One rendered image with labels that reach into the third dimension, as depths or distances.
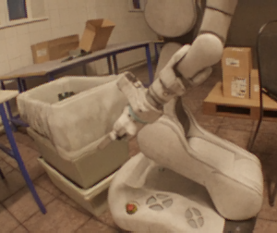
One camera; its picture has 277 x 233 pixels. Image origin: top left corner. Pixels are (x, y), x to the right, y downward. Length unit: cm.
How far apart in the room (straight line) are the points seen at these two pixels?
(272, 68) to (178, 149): 84
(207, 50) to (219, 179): 47
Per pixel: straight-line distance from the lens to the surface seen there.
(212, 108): 233
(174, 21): 64
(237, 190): 81
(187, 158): 76
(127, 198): 84
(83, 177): 110
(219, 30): 47
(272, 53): 138
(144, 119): 56
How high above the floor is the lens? 92
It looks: 22 degrees down
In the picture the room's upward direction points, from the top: 8 degrees counter-clockwise
